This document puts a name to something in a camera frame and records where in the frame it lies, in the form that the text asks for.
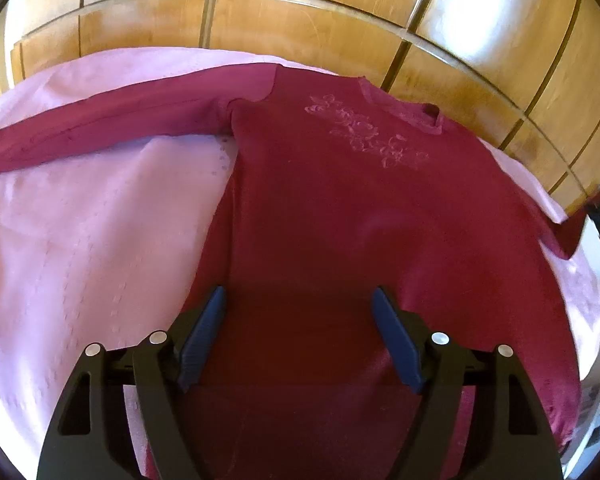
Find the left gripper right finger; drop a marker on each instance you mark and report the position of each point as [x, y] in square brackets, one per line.
[509, 436]

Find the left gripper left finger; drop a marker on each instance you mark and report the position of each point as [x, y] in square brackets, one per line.
[89, 436]

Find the pink bedspread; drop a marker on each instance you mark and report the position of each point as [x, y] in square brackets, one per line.
[95, 247]

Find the dark red long-sleeve shirt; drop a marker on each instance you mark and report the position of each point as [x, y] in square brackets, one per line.
[337, 188]

